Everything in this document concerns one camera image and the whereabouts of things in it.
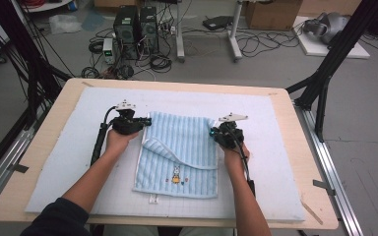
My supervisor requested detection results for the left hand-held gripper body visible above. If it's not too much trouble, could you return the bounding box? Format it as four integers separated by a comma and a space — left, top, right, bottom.
111, 99, 142, 136

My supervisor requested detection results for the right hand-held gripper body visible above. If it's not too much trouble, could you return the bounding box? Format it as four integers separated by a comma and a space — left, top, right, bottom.
215, 112, 249, 150

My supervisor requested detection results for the light blue striped towel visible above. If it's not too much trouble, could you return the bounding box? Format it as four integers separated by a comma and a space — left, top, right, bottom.
132, 111, 221, 205

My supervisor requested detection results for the person's left hand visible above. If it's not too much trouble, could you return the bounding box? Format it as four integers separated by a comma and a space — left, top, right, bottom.
104, 129, 141, 156

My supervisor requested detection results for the person's right hand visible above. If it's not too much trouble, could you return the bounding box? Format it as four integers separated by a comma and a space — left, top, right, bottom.
223, 144, 251, 175

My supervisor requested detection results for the white foam mat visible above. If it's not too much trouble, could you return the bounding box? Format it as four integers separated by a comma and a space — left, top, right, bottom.
25, 87, 307, 222

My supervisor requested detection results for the wooden table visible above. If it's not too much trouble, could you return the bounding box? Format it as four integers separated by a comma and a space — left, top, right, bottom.
0, 77, 340, 230

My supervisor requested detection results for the white power supply box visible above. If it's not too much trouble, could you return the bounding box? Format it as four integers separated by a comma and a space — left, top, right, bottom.
101, 37, 116, 65

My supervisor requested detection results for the narrow black computer tower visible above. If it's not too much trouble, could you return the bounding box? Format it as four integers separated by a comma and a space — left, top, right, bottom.
139, 5, 160, 55

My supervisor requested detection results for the white desk leg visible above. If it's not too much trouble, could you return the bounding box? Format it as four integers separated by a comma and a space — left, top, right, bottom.
174, 0, 187, 64
227, 0, 244, 63

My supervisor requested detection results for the wide black computer tower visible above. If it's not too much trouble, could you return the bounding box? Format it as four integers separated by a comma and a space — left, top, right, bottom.
112, 4, 141, 61

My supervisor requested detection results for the flat black device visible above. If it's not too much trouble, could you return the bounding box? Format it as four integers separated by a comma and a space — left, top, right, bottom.
202, 15, 234, 31

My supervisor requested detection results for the black tape piece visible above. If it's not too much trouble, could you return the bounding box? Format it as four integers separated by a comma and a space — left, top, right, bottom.
8, 162, 31, 174
312, 179, 337, 198

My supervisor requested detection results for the thin wooden strip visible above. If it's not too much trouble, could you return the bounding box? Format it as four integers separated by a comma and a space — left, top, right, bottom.
299, 200, 325, 226

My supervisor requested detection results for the dark sleeve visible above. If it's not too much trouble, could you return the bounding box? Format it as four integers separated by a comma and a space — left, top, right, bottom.
20, 197, 92, 236

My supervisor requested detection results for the clear plastic bag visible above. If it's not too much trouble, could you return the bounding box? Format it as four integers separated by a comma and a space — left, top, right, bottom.
47, 13, 84, 35

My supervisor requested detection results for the white floor board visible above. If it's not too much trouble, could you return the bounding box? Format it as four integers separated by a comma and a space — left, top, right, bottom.
291, 15, 371, 60

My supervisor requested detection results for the brown cardboard box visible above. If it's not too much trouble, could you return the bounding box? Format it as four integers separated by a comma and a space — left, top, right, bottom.
245, 0, 304, 31

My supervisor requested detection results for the grey headset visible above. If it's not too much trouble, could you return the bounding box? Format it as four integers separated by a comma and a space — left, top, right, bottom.
301, 12, 350, 46

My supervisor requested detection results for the left hand-held gripper black cable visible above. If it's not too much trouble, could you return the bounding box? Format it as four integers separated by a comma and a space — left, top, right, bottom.
90, 105, 118, 167

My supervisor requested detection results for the coiled black cable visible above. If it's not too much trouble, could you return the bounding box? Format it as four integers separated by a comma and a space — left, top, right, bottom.
149, 53, 173, 74

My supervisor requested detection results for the aluminium rail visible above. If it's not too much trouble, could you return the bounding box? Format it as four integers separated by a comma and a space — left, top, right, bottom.
0, 107, 37, 214
293, 101, 364, 236

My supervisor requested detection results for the tangle of black floor cables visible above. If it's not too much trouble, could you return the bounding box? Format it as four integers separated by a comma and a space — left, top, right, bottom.
235, 28, 297, 59

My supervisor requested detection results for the black metal frame with cables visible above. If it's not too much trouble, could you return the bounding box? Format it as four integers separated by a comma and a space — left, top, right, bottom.
0, 0, 74, 133

